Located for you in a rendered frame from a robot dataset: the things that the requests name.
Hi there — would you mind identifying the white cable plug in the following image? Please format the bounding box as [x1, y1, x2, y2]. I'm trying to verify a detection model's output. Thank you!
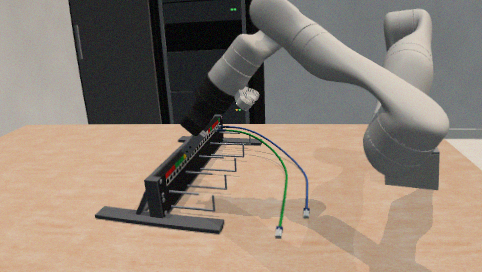
[275, 226, 283, 239]
[303, 208, 310, 219]

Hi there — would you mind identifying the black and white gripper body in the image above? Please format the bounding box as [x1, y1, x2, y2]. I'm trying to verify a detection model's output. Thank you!
[180, 55, 259, 136]

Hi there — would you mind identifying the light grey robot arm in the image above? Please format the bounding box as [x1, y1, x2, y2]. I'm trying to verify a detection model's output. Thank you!
[224, 0, 450, 178]

